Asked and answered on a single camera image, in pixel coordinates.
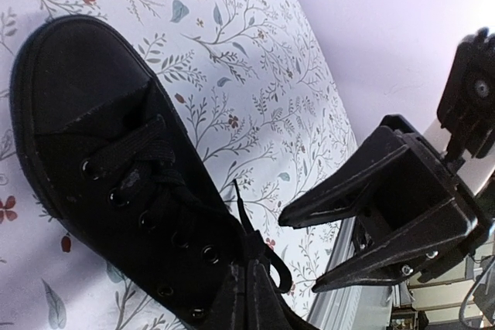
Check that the black shoelace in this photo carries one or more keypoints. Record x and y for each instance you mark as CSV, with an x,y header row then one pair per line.
x,y
148,205

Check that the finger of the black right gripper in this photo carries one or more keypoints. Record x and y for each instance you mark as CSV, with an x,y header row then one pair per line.
x,y
342,194
428,244

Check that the floral tablecloth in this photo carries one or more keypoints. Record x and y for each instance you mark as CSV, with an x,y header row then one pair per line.
x,y
252,86

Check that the black shoe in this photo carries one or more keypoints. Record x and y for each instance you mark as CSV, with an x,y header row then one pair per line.
x,y
77,68

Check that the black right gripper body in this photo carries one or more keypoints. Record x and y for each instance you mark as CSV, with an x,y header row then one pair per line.
x,y
419,214

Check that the front aluminium rail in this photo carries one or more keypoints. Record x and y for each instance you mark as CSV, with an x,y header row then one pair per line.
x,y
355,307

